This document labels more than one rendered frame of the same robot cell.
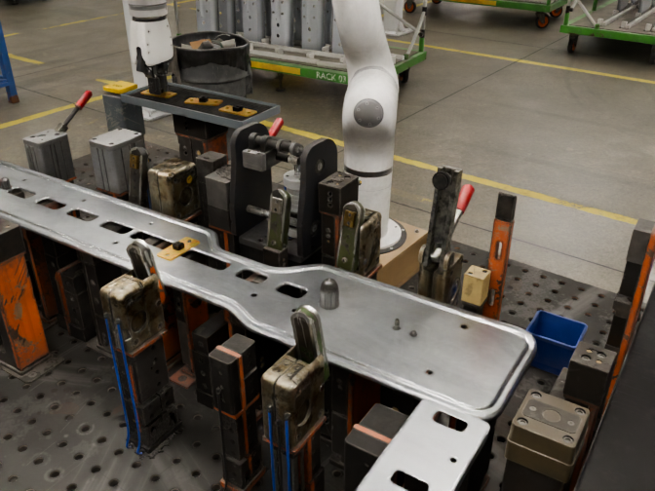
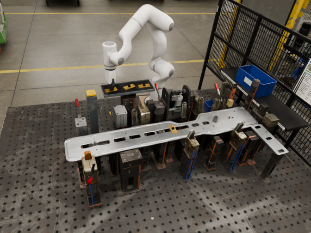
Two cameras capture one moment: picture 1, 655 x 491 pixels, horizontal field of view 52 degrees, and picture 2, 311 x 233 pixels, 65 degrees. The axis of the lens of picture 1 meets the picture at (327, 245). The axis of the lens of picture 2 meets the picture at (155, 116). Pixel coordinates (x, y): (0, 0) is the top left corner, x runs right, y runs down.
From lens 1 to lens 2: 1.58 m
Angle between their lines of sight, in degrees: 47
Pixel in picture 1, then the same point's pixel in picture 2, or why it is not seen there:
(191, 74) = not seen: outside the picture
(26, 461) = (175, 199)
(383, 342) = (232, 121)
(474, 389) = (251, 120)
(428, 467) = (266, 134)
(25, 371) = (139, 187)
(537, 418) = (272, 118)
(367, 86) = (170, 65)
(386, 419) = (249, 133)
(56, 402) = (157, 186)
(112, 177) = (125, 122)
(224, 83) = not seen: outside the picture
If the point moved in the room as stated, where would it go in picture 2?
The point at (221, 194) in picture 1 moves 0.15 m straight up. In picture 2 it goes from (162, 110) to (164, 93)
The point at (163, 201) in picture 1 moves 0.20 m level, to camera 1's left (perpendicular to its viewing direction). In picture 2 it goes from (146, 120) to (127, 135)
